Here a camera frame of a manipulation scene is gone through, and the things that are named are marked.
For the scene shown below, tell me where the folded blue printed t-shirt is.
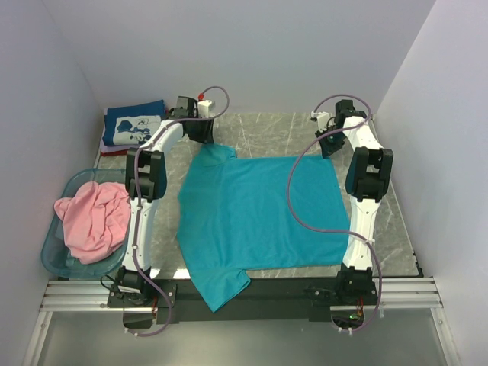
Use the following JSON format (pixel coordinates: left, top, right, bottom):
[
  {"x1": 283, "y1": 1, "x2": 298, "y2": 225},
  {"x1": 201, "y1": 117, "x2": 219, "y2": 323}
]
[{"x1": 102, "y1": 100, "x2": 166, "y2": 146}]

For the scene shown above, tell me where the folded red t-shirt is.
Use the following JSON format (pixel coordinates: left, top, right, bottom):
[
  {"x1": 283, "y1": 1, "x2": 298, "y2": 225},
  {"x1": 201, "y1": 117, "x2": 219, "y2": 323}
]
[{"x1": 100, "y1": 109, "x2": 172, "y2": 157}]

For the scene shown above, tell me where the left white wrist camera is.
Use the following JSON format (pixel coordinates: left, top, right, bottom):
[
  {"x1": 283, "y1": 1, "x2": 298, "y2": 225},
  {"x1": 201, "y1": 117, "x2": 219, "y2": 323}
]
[{"x1": 197, "y1": 93, "x2": 214, "y2": 118}]

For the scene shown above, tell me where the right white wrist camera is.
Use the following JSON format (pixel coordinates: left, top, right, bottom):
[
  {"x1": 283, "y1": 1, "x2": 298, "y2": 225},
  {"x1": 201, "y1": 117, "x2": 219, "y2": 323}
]
[{"x1": 310, "y1": 111, "x2": 335, "y2": 133}]

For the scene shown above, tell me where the aluminium rail frame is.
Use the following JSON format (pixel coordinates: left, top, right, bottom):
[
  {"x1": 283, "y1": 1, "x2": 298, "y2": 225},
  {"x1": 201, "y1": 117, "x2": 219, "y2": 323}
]
[{"x1": 23, "y1": 277, "x2": 461, "y2": 365}]

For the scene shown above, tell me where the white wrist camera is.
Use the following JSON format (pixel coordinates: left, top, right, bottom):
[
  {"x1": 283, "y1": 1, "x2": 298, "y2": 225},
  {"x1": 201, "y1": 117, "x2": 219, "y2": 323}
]
[
  {"x1": 197, "y1": 93, "x2": 214, "y2": 118},
  {"x1": 310, "y1": 111, "x2": 335, "y2": 133}
]

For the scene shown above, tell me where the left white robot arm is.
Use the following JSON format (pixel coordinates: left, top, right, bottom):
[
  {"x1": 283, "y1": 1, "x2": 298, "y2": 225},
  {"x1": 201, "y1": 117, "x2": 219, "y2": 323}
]
[{"x1": 115, "y1": 93, "x2": 214, "y2": 307}]

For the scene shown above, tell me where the clear blue plastic bin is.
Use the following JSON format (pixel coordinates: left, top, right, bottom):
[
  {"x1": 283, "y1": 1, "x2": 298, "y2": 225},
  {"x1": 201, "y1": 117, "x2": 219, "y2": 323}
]
[{"x1": 40, "y1": 169, "x2": 127, "y2": 280}]

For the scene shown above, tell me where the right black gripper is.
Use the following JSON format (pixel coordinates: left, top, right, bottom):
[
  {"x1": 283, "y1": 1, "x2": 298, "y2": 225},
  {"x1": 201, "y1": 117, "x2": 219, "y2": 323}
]
[{"x1": 315, "y1": 125, "x2": 346, "y2": 159}]

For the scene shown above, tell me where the teal t-shirt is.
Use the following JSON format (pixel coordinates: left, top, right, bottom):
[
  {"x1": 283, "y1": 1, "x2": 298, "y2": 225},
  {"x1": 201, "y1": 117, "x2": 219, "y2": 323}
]
[{"x1": 177, "y1": 144, "x2": 349, "y2": 311}]

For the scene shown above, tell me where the pink t-shirt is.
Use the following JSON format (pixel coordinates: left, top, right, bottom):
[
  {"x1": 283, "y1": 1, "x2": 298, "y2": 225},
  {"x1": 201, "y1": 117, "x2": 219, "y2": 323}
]
[{"x1": 53, "y1": 181, "x2": 130, "y2": 265}]

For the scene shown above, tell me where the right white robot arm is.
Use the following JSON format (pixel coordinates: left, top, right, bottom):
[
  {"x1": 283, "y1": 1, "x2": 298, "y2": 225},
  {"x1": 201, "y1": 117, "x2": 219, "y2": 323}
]
[{"x1": 310, "y1": 95, "x2": 393, "y2": 304}]

